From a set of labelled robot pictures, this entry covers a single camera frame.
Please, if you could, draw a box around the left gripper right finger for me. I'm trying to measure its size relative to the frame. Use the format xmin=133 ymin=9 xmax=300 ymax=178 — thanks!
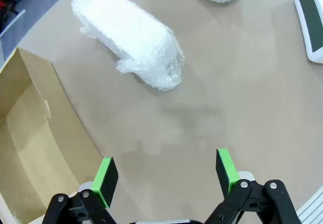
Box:
xmin=204 ymin=148 xmax=301 ymax=224

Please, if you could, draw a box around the white unwrapped digital clock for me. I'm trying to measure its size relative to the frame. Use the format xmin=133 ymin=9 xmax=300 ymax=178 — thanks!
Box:
xmin=294 ymin=0 xmax=323 ymax=65

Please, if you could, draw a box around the long bubble-wrapped clock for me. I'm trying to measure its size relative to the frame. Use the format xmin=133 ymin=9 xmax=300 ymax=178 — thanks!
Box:
xmin=71 ymin=0 xmax=185 ymax=91

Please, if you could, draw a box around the brown cardboard box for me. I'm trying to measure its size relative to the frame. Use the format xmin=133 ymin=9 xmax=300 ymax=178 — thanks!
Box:
xmin=0 ymin=46 xmax=111 ymax=224

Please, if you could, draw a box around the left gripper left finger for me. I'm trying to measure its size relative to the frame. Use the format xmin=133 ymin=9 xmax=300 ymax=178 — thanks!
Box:
xmin=43 ymin=156 xmax=122 ymax=224

